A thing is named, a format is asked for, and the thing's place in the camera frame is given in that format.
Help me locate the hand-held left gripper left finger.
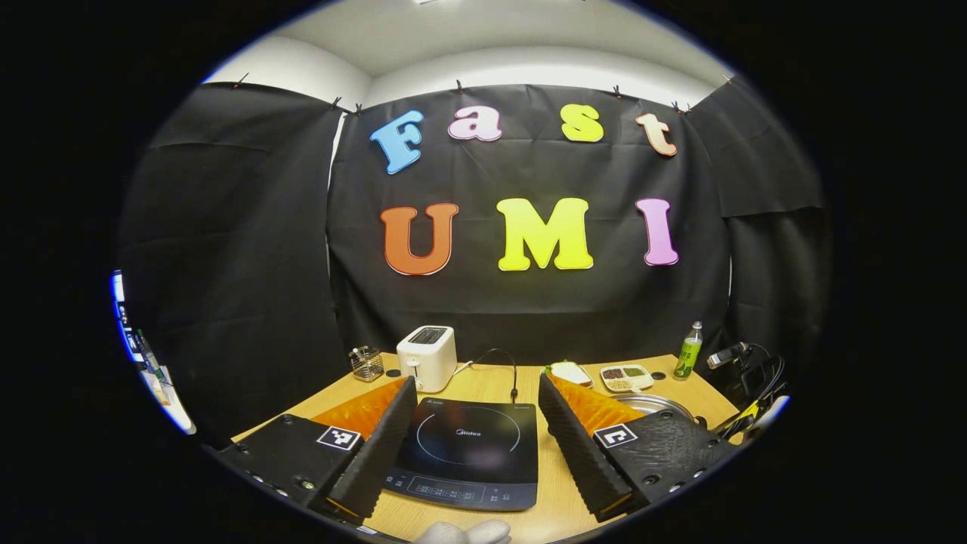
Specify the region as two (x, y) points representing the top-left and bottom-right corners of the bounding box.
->
(215, 376), (419, 523)

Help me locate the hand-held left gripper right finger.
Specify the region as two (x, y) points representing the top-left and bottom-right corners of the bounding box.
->
(538, 372), (741, 523)

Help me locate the black induction cooktop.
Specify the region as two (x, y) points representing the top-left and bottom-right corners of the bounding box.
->
(382, 397), (539, 512)

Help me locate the stainless steel pot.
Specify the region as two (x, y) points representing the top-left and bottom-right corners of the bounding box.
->
(616, 393), (709, 428)

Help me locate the white rectangular plate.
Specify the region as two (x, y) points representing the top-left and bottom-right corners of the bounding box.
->
(545, 361), (595, 388)

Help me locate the green drink bottle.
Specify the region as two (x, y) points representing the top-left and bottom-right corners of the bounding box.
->
(674, 321), (704, 381)

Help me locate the white divided tray of beans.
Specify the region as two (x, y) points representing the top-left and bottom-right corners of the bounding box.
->
(600, 364), (655, 394)

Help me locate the white toaster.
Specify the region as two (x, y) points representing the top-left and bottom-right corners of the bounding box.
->
(396, 326), (458, 393)

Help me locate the small wire basket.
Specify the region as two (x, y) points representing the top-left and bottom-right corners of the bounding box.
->
(349, 346), (385, 382)

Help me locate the black power cable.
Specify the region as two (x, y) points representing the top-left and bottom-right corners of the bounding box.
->
(468, 348), (521, 403)

